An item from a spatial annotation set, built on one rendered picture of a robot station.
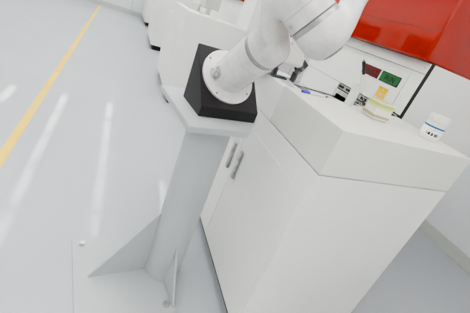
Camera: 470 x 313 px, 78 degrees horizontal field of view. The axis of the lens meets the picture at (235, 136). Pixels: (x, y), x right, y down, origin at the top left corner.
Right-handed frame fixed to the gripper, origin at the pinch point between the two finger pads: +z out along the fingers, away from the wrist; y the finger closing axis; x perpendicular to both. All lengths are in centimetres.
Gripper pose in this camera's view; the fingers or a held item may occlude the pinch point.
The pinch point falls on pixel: (282, 76)
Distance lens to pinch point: 120.5
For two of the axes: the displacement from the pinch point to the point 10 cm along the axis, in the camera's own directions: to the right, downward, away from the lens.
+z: -3.3, 8.6, 3.9
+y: -8.9, -1.6, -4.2
